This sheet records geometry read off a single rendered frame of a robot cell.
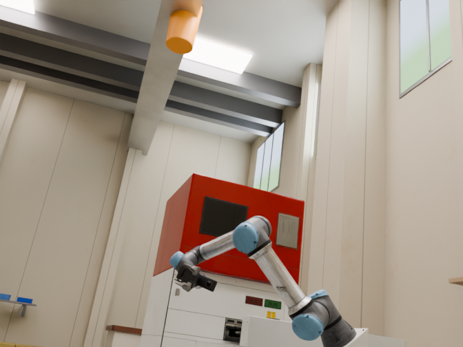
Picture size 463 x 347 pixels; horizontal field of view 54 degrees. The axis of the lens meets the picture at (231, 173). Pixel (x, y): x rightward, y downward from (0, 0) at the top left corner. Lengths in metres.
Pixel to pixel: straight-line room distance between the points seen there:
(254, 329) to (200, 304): 0.65
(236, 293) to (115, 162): 8.20
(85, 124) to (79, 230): 2.47
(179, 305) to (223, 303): 0.28
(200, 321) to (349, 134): 3.56
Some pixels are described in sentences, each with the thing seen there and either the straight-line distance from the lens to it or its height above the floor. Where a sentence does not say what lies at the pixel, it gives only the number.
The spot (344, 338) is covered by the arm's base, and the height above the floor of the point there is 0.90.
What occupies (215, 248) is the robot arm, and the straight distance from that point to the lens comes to 2.14.
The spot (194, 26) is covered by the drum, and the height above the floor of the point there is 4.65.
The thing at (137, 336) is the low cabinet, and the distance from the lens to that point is 7.10.
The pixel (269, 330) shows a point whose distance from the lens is 2.33.
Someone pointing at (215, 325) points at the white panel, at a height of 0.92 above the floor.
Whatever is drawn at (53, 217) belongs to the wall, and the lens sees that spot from 10.50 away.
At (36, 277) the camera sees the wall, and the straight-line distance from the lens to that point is 10.31.
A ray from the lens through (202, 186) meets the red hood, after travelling 2.93.
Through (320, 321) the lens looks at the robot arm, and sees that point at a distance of 1.91.
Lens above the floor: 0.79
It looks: 21 degrees up
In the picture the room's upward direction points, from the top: 8 degrees clockwise
